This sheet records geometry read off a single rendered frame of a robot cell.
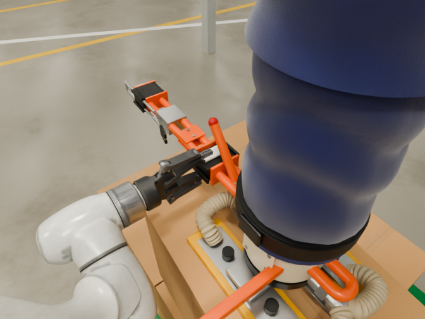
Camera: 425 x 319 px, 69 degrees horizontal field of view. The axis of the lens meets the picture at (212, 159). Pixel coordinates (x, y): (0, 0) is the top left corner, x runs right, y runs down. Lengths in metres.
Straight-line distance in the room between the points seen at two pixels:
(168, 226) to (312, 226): 0.45
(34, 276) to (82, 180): 0.75
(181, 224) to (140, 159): 1.77
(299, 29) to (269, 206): 0.24
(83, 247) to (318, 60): 0.52
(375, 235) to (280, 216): 1.15
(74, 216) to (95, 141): 2.19
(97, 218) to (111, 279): 0.12
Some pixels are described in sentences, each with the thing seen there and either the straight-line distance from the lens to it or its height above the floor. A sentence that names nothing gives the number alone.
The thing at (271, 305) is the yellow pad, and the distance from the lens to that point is 0.67.
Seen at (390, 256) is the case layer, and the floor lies 0.54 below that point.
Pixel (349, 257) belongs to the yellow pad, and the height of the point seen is 1.09.
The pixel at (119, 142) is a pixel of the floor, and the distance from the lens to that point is 2.74.
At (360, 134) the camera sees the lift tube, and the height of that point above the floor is 1.54.
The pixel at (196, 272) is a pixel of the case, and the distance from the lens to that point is 0.74.
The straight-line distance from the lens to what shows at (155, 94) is 0.97.
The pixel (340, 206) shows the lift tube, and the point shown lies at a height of 1.42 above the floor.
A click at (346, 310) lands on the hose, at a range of 0.67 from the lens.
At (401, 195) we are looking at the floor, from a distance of 2.62.
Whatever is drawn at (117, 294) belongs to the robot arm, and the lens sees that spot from 0.61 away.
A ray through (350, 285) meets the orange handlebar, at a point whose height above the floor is 1.21.
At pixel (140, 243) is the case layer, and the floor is 0.54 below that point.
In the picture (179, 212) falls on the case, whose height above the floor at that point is 1.07.
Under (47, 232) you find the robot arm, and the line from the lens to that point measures 0.66.
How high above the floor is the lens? 1.74
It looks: 45 degrees down
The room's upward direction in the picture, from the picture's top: straight up
